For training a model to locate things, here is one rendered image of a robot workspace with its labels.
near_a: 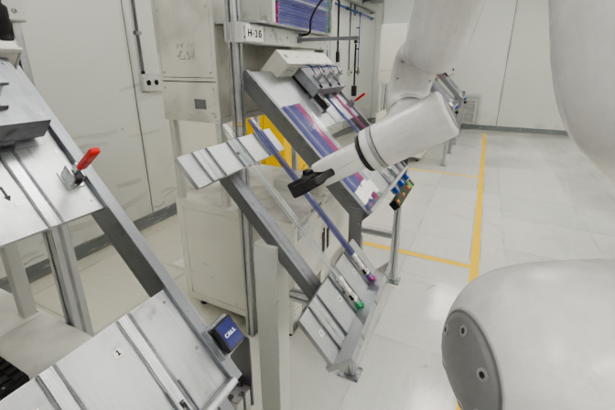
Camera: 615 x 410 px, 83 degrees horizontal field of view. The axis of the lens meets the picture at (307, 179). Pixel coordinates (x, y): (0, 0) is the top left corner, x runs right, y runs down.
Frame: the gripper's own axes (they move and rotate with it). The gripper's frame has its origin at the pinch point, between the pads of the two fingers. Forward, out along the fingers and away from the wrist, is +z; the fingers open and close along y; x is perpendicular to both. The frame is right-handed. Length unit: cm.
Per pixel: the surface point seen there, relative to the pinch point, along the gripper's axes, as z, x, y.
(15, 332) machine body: 74, -1, 30
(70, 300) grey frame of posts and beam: 60, -1, 22
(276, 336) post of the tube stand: 26.0, 31.0, 3.1
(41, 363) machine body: 60, 7, 33
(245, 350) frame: 16.1, 21.5, 21.0
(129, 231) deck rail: 21.3, -8.2, 25.5
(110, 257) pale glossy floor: 202, -6, -72
